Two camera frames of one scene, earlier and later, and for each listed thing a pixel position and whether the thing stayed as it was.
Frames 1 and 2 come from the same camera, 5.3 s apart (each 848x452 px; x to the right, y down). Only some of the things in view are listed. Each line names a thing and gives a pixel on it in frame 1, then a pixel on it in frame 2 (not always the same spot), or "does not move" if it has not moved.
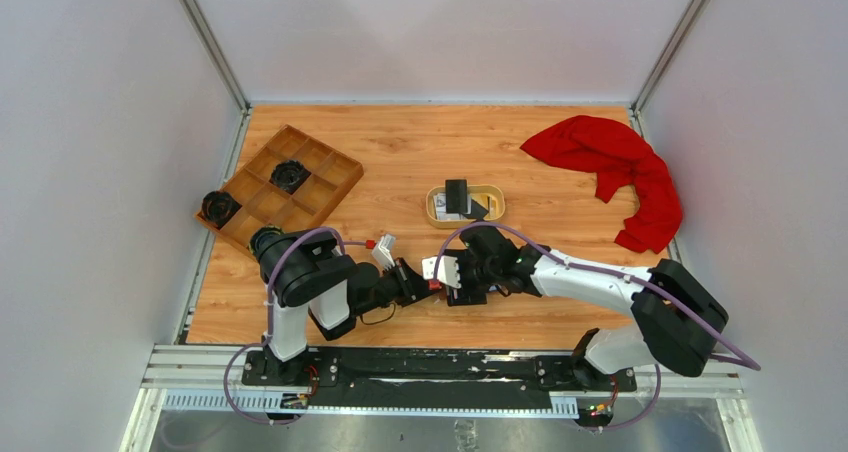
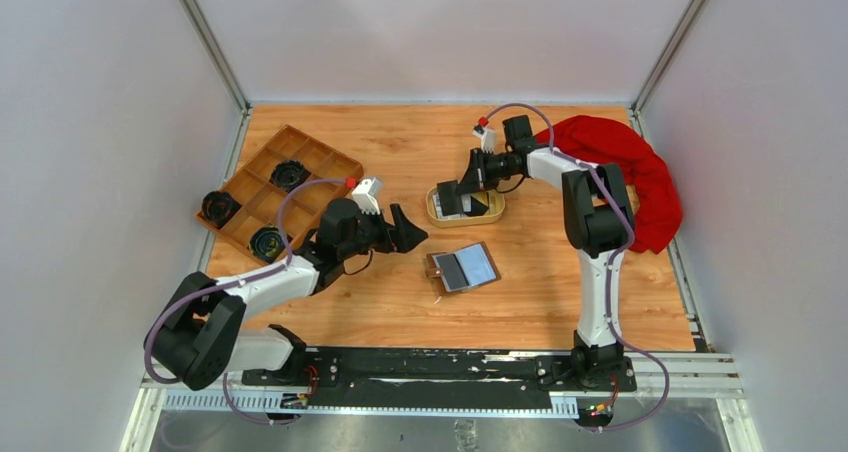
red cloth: x=616 y=156 does not move
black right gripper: x=466 y=295 → x=474 y=179
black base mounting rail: x=431 y=379 does not move
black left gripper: x=411 y=284 → x=401 y=236
